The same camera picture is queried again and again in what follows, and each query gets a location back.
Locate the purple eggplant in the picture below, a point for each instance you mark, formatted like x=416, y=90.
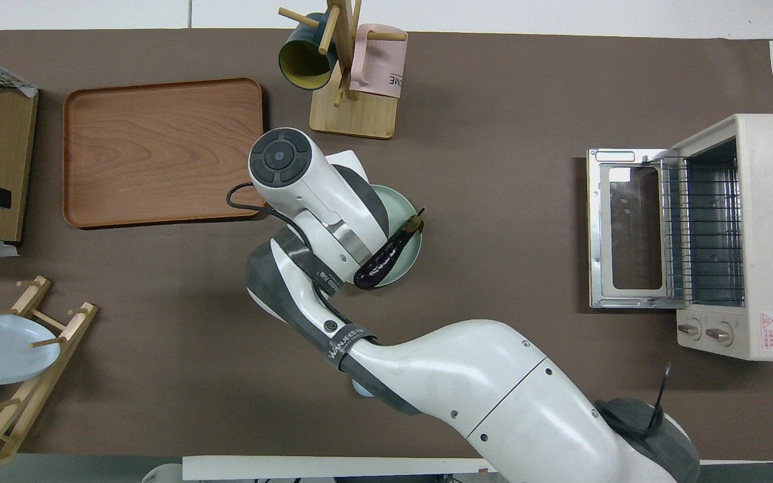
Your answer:
x=386, y=258

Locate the glass oven door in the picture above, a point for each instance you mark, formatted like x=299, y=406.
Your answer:
x=635, y=228

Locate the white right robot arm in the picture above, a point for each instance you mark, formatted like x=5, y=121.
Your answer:
x=460, y=382

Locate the silver oven knob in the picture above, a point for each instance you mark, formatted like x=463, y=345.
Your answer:
x=688, y=329
x=718, y=334

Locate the brown wooden tray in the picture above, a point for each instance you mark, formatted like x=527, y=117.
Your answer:
x=158, y=154

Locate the wooden plate rack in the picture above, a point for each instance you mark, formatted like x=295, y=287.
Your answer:
x=24, y=396

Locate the dark blue mug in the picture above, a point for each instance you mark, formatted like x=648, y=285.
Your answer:
x=302, y=64

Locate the wooden mug tree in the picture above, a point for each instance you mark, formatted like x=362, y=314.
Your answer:
x=353, y=117

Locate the white mounting beam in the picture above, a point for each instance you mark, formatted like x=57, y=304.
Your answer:
x=292, y=467

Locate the light green plate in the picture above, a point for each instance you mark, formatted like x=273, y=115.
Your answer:
x=398, y=204

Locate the pink mug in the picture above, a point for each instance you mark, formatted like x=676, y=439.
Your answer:
x=380, y=67

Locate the brown table mat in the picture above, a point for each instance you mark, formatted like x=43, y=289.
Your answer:
x=494, y=100

